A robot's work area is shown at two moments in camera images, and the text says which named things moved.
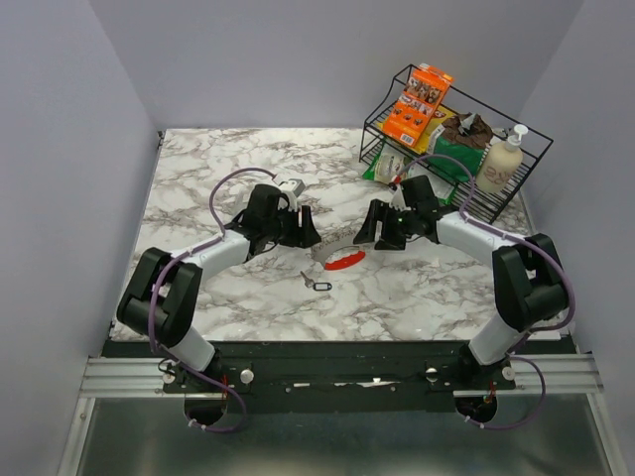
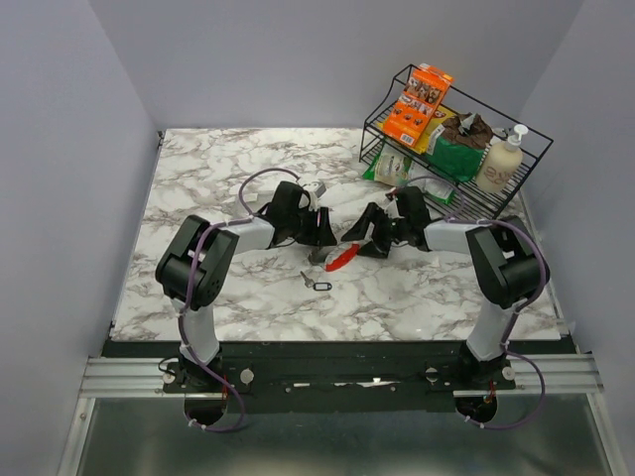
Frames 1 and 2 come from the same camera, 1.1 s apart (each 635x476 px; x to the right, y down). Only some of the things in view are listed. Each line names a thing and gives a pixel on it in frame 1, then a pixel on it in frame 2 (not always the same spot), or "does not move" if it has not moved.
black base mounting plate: x=339 y=377 does not move
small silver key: x=308 y=282 does not move
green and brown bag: x=459 y=145 does not move
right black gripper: x=380 y=211 -> x=372 y=213
